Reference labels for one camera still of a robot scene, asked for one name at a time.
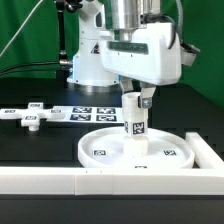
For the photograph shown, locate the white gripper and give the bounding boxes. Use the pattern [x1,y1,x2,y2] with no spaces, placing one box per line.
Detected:
[98,18,181,109]

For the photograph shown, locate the white round table top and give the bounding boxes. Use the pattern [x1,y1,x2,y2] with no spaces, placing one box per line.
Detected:
[78,126,195,169]

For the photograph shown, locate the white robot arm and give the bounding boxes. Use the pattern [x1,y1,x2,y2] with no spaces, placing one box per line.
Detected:
[68,0,182,109]

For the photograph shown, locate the white marker sheet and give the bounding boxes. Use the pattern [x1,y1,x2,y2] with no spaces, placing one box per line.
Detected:
[54,106,123,124]

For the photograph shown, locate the white cross-shaped table base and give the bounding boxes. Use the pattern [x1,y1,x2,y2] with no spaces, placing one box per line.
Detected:
[0,102,65,132]

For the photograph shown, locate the white L-shaped fence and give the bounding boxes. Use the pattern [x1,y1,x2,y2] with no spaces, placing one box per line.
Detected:
[0,132,224,196]

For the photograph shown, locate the black camera stand pole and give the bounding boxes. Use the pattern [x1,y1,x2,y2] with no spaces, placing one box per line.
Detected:
[53,0,83,79]

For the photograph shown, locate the black cables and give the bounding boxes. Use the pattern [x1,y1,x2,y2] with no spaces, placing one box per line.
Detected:
[0,61,73,76]

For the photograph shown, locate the grey diagonal cable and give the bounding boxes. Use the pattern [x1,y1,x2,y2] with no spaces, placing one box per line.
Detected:
[0,0,44,58]

